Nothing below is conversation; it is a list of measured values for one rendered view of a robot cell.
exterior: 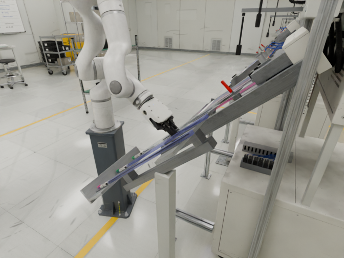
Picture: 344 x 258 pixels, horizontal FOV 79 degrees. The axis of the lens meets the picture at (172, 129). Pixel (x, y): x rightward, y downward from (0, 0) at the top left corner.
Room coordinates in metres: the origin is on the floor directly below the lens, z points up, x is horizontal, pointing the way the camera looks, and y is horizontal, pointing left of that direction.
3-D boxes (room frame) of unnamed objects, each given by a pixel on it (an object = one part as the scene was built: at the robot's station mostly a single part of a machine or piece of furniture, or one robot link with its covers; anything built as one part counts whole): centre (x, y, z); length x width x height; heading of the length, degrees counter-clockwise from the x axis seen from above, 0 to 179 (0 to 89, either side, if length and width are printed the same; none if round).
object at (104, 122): (1.19, 0.43, 0.79); 0.19 x 0.19 x 0.18
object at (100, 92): (1.21, 0.40, 1.00); 0.19 x 0.12 x 0.24; 124
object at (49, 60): (6.81, 3.71, 0.38); 0.65 x 0.46 x 0.75; 65
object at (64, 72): (6.02, 3.00, 0.50); 0.90 x 0.54 x 1.00; 167
